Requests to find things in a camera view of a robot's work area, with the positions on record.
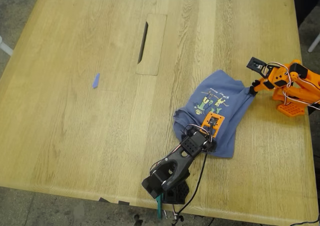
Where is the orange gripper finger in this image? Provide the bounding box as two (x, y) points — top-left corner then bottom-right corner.
(250, 77), (267, 87)
(249, 85), (263, 97)

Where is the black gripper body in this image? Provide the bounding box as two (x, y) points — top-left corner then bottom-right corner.
(184, 125), (217, 152)

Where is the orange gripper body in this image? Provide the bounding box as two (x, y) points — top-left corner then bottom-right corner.
(262, 67), (291, 90)

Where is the blue printed T-shirt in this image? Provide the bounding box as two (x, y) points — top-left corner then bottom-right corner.
(173, 69), (256, 159)

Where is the green table clamp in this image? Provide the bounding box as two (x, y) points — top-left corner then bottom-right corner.
(154, 194), (165, 220)

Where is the blue tape piece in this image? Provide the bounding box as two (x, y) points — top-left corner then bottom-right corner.
(91, 73), (101, 89)

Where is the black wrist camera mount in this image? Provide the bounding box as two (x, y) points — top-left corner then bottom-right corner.
(246, 57), (269, 79)

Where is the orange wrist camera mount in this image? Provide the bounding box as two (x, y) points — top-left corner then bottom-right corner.
(201, 111), (226, 139)

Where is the black camera cable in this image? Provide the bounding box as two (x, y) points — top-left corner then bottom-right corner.
(174, 124), (214, 220)

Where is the wooden cable hatch lid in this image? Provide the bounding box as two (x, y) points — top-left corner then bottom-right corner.
(135, 13), (168, 76)

